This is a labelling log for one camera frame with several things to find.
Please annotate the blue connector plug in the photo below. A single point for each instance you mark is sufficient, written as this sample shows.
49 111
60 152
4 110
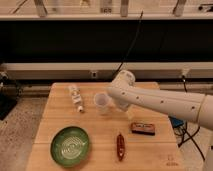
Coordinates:
176 122

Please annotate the brown rectangular box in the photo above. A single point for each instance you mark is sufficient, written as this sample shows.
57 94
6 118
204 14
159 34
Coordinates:
141 128

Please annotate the wooden table board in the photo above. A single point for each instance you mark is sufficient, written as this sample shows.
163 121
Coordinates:
158 152

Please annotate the translucent white cup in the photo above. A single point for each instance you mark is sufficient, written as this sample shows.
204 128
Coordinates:
102 101

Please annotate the white tube with cap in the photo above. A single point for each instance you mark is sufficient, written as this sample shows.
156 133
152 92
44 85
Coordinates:
76 97

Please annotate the green ceramic bowl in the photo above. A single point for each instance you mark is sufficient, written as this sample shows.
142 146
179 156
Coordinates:
70 146

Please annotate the red-brown elongated tool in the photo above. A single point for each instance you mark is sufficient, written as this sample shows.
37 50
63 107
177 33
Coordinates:
120 147

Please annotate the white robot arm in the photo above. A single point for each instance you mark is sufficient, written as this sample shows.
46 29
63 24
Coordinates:
191 107

